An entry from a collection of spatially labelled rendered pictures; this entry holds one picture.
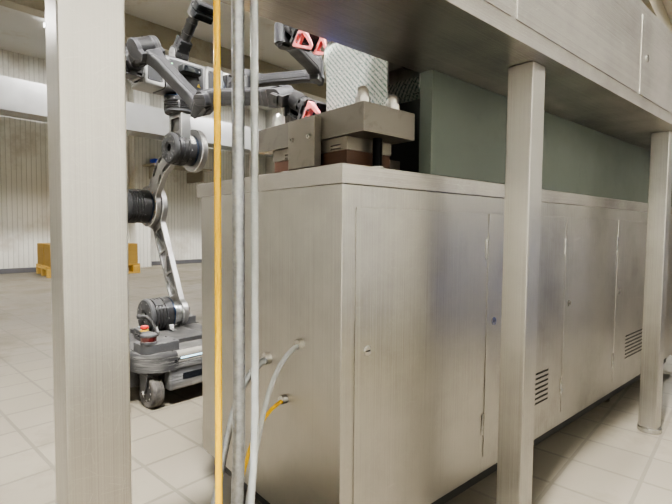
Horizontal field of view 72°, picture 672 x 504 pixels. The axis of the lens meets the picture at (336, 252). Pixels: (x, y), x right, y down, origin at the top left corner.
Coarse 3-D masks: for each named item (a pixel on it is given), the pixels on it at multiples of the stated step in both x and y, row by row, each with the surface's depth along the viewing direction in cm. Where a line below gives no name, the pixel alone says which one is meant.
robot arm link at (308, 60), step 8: (280, 24) 159; (280, 32) 159; (280, 40) 159; (288, 48) 167; (296, 48) 168; (296, 56) 177; (304, 56) 177; (312, 56) 184; (320, 56) 196; (304, 64) 185; (312, 64) 186; (320, 64) 194; (312, 72) 193; (320, 72) 194; (312, 80) 196; (320, 80) 197
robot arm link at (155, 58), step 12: (132, 48) 177; (156, 48) 178; (144, 60) 177; (156, 60) 175; (168, 72) 174; (180, 84) 173; (180, 96) 175; (192, 96) 172; (192, 108) 171; (204, 108) 168
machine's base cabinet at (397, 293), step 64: (320, 192) 95; (384, 192) 97; (320, 256) 95; (384, 256) 98; (448, 256) 113; (576, 256) 162; (640, 256) 209; (320, 320) 96; (384, 320) 99; (448, 320) 114; (576, 320) 165; (640, 320) 213; (320, 384) 96; (384, 384) 100; (448, 384) 115; (576, 384) 168; (320, 448) 97; (384, 448) 100; (448, 448) 116
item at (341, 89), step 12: (372, 60) 118; (384, 60) 115; (348, 72) 125; (360, 72) 121; (372, 72) 118; (384, 72) 115; (336, 84) 129; (348, 84) 125; (360, 84) 121; (372, 84) 118; (384, 84) 115; (336, 96) 129; (348, 96) 125; (372, 96) 118; (384, 96) 115
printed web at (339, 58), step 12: (336, 48) 129; (348, 48) 125; (336, 60) 128; (348, 60) 125; (360, 60) 121; (336, 72) 128; (396, 72) 127; (408, 72) 124; (396, 84) 127; (408, 84) 124; (408, 96) 126
